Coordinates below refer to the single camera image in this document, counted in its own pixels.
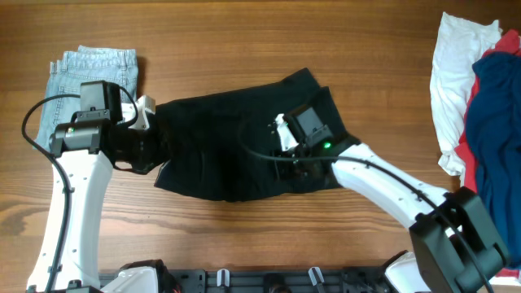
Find black shorts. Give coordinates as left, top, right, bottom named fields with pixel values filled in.
left=155, top=68, right=349, bottom=202

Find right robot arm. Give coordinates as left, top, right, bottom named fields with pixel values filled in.
left=274, top=105, right=510, bottom=292

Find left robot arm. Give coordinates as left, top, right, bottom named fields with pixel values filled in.
left=24, top=81, right=160, bottom=292

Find folded light blue jeans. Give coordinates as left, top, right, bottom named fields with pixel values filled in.
left=36, top=46, right=138, bottom=151

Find white garment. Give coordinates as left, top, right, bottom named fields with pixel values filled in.
left=430, top=13, right=520, bottom=274

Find navy blue garment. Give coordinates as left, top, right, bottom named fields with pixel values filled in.
left=464, top=50, right=521, bottom=270

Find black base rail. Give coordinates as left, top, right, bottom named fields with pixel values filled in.
left=169, top=266, right=397, bottom=293

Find right black cable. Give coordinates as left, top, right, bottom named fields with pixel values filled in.
left=237, top=117, right=496, bottom=293

